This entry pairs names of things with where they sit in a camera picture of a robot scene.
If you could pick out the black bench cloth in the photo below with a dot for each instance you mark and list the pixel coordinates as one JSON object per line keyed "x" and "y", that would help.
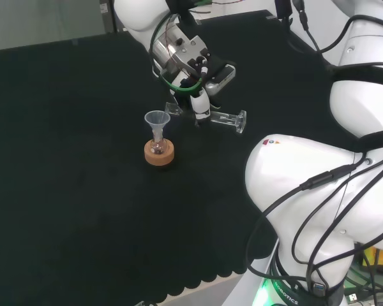
{"x": 83, "y": 191}

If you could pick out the small glass round-bottom flask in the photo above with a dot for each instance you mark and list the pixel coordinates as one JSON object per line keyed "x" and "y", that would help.
{"x": 157, "y": 146}

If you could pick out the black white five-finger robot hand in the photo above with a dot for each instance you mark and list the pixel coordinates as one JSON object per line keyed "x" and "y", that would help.
{"x": 200, "y": 105}

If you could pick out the clear glass graduated cylinder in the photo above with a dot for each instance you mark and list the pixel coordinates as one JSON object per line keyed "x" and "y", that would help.
{"x": 225, "y": 117}

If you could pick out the clear plastic funnel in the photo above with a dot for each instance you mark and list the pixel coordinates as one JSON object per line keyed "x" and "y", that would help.
{"x": 157, "y": 120}

